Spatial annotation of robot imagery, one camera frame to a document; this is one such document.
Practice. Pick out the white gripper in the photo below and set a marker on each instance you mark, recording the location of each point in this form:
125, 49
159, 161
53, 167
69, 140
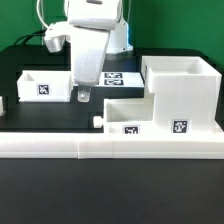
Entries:
88, 50

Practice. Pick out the white front drawer box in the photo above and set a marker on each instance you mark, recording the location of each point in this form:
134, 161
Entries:
125, 116

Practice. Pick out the white drawer box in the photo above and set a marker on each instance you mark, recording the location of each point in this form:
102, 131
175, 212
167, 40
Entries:
44, 86
125, 116

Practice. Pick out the white drawer cabinet frame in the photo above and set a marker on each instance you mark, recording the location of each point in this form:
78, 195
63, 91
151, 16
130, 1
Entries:
185, 92

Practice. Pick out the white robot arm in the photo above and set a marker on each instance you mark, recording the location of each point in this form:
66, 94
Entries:
90, 14

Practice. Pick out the white base tag plate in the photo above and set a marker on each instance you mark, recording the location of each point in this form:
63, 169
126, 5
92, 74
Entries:
121, 79

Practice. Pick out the white L-shaped guide rail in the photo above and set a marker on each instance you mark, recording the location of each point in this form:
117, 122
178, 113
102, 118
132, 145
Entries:
111, 146

